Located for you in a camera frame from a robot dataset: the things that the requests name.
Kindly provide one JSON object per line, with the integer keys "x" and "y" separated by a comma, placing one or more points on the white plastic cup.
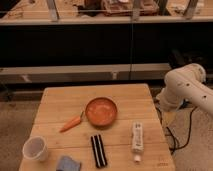
{"x": 35, "y": 149}

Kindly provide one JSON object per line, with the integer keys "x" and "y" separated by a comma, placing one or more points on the black white striped block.
{"x": 98, "y": 151}

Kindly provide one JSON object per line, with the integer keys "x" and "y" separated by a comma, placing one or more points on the metal shelf rail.
{"x": 83, "y": 73}

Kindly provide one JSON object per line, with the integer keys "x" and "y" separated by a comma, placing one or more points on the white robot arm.
{"x": 186, "y": 83}

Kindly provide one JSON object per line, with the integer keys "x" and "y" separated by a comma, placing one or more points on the orange ceramic bowl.
{"x": 101, "y": 111}

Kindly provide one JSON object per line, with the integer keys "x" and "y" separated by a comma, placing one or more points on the orange carrot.
{"x": 72, "y": 123}

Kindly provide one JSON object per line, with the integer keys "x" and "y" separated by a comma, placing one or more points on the white plastic bottle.
{"x": 137, "y": 141}

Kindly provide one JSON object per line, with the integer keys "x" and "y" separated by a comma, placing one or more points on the blue sponge cloth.
{"x": 66, "y": 163}

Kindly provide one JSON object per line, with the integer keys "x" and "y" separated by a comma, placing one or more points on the black box on shelf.
{"x": 179, "y": 58}

